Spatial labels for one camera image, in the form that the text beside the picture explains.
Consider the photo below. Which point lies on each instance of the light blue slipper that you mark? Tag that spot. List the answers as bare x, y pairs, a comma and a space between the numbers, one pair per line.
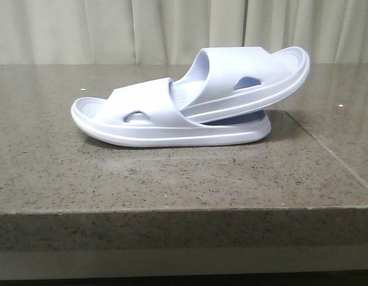
143, 115
231, 81

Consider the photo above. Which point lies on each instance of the beige pleated curtain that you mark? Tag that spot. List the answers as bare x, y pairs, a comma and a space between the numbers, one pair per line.
172, 32

